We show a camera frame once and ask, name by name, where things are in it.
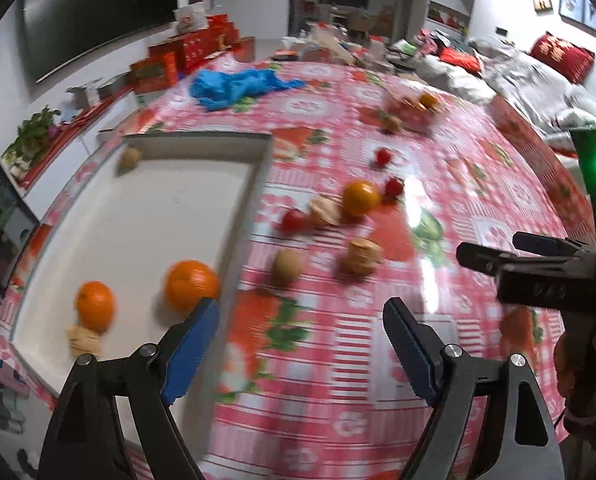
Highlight grey covered sofa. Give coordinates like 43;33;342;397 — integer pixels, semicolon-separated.
418;35;596;161

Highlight red embroidered cushion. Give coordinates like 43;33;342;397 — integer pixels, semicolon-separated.
529;32;595;85

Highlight black television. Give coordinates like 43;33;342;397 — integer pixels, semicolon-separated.
22;0;178;84

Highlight wide framed wall picture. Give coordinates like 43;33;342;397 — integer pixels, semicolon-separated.
428;1;471;26

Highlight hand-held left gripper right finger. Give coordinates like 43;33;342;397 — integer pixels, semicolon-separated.
382;297;566;480

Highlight pile of cherry tomatoes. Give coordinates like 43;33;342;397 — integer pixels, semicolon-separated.
390;99;431;123

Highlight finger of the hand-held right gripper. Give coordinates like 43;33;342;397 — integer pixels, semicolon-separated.
512;232;594;257
456;242;511;277

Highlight green potted plant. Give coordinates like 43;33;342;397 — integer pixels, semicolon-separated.
2;106;61;173

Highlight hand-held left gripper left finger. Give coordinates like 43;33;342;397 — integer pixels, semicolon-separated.
37;297;221;480

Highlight person's right hand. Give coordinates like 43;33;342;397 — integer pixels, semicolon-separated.
553;310;596;436

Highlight white plastic bag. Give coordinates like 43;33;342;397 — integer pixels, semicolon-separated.
174;2;210;33

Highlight stack of red gift boxes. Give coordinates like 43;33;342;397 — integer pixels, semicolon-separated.
129;14;256;95

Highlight open white cardboard box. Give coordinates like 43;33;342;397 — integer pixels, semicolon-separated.
67;77;129;108

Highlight white tv cabinet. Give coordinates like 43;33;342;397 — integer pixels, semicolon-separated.
20;95;144;201

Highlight black glass cabinet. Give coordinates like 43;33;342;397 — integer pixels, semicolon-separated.
0;125;41;301

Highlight white shallow tray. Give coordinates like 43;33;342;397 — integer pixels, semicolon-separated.
9;131;275;466

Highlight clear glass bowl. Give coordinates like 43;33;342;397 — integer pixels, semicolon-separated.
383;87;444;128

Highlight pile of blue gloves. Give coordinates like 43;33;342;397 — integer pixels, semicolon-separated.
190;69;306;112

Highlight red strawberry printed tablecloth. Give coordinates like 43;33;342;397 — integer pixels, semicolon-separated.
0;57;596;480

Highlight clear plastic storage box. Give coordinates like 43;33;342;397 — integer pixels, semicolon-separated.
308;22;359;66

